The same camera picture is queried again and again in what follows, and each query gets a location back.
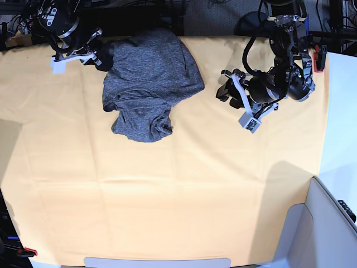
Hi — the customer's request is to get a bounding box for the red clamp at right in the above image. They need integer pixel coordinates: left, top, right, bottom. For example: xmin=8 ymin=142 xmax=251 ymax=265
xmin=313 ymin=44 xmax=327 ymax=73

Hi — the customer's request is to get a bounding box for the grey long-sleeve T-shirt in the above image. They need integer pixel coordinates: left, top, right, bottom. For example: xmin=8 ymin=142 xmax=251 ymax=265
xmin=102 ymin=28 xmax=205 ymax=142

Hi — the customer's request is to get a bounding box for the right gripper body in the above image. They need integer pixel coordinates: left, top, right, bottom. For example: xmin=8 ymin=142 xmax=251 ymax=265
xmin=49 ymin=19 xmax=103 ymax=65

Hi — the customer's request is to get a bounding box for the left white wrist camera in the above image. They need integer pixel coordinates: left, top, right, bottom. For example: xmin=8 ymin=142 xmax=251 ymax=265
xmin=238 ymin=112 xmax=261 ymax=133

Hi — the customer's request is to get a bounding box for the black remote control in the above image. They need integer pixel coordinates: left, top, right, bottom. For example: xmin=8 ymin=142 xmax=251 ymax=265
xmin=338 ymin=200 xmax=356 ymax=223

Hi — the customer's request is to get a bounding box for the white box bin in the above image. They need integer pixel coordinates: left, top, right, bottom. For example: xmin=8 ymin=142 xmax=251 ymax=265
xmin=271 ymin=178 xmax=356 ymax=267

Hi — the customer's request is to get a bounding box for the yellow table cloth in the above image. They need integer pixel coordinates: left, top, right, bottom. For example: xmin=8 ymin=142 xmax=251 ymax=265
xmin=1 ymin=37 xmax=330 ymax=266

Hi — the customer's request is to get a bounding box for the black round stand base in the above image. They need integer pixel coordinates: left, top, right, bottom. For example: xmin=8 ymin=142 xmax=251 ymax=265
xmin=233 ymin=11 xmax=274 ymax=38

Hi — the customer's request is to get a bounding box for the red clamp at left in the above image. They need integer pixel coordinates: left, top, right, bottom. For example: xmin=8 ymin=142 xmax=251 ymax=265
xmin=16 ymin=248 xmax=37 ymax=257

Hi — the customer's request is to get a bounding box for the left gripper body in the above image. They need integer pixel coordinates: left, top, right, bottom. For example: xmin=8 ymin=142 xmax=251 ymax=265
xmin=221 ymin=69 xmax=289 ymax=121

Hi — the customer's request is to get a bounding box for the red clamp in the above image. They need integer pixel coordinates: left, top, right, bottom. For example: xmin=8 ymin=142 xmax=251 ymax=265
xmin=313 ymin=44 xmax=327 ymax=73
xmin=16 ymin=248 xmax=37 ymax=257

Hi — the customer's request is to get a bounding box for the grey tray at bottom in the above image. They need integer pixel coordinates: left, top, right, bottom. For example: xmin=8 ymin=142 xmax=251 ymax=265
xmin=84 ymin=257 xmax=231 ymax=268

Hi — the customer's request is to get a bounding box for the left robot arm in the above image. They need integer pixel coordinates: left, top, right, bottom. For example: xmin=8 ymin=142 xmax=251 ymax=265
xmin=216 ymin=1 xmax=315 ymax=120

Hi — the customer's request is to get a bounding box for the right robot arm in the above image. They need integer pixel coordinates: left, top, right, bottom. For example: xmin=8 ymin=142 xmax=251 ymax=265
xmin=36 ymin=1 xmax=113 ymax=74

